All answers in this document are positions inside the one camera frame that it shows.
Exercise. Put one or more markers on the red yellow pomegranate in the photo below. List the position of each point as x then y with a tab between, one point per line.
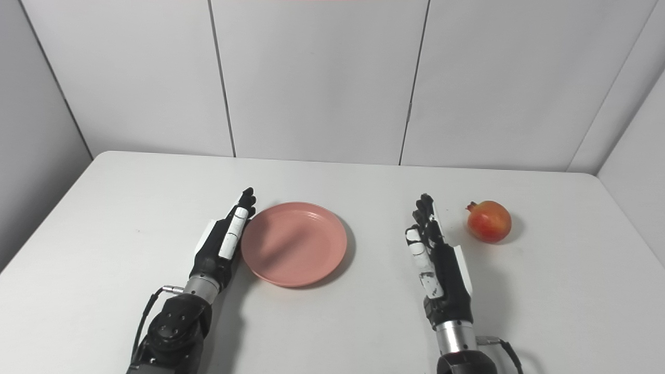
489	222

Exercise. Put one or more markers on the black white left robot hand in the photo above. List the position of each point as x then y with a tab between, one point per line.
210	257

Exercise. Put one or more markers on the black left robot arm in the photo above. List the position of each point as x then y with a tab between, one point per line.
176	327

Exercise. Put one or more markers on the pink round plate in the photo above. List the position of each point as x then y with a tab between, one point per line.
293	244

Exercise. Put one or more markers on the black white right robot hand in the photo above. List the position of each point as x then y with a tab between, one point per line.
452	291

